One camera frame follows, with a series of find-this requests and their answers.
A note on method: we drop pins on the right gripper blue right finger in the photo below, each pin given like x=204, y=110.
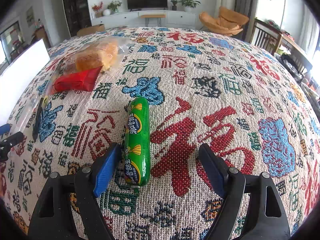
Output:
x=215, y=169

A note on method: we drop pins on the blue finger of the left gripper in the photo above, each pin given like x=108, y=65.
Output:
x=5, y=129
x=11, y=141

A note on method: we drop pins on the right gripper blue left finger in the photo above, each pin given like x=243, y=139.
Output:
x=104, y=167

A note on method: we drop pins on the green sausage stick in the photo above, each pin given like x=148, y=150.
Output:
x=137, y=144

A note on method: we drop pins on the red snack packet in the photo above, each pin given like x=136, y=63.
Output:
x=84, y=81

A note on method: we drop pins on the bagged bread slice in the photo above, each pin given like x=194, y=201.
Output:
x=106, y=53

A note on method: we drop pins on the white cardboard box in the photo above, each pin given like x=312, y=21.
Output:
x=17, y=76

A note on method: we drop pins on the patterned woven table cloth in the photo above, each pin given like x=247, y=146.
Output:
x=201, y=88

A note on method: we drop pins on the wooden dining table set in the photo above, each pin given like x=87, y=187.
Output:
x=40, y=34

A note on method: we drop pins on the brown cardboard box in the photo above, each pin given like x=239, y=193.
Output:
x=90, y=30

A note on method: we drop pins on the white tv cabinet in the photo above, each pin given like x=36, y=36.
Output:
x=174, y=19

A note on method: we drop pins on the dark wooden chair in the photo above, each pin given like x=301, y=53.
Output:
x=266, y=36

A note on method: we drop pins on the dark tall display cabinet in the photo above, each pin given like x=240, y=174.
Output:
x=77, y=15

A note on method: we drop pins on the small wooden bench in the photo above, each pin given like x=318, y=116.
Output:
x=148, y=17

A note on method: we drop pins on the orange lounge chair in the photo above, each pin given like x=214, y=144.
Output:
x=228, y=22

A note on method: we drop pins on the red flower vase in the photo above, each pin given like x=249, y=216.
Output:
x=97, y=9

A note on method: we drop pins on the green plant white vase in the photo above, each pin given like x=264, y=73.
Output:
x=112, y=8

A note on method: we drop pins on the small dark potted plant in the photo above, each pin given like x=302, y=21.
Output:
x=174, y=5

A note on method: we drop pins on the green potted plant right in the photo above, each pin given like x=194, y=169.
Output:
x=189, y=5

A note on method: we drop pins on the grey curtain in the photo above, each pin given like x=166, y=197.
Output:
x=247, y=8

